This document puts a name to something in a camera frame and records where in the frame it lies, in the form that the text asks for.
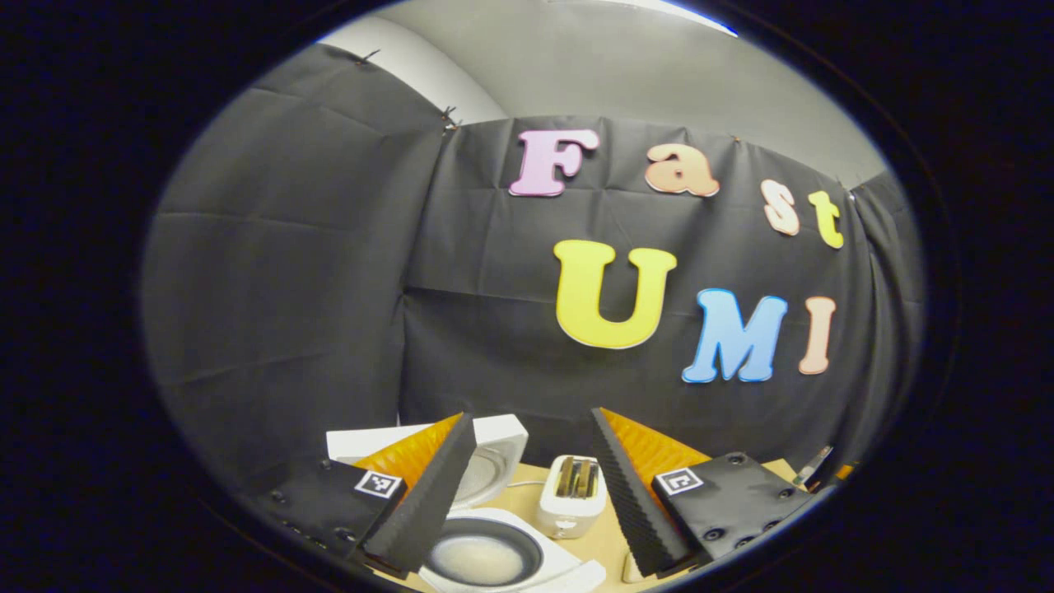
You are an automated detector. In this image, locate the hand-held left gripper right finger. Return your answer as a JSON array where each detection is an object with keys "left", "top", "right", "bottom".
[{"left": 589, "top": 405, "right": 822, "bottom": 578}]

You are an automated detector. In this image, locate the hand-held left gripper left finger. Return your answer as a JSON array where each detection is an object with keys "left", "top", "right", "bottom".
[{"left": 245, "top": 412, "right": 478, "bottom": 577}]

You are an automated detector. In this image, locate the white rice cooker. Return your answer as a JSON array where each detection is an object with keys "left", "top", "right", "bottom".
[{"left": 326, "top": 413, "right": 608, "bottom": 593}]

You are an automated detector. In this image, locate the clear plastic bottle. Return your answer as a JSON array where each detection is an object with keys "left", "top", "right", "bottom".
[{"left": 794, "top": 446, "right": 835, "bottom": 488}]

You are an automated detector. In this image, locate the white toaster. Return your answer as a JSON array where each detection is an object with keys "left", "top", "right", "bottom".
[{"left": 536, "top": 454, "right": 609, "bottom": 541}]

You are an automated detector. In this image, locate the black backdrop cloth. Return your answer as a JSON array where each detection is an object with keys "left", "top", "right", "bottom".
[{"left": 140, "top": 43, "right": 927, "bottom": 495}]

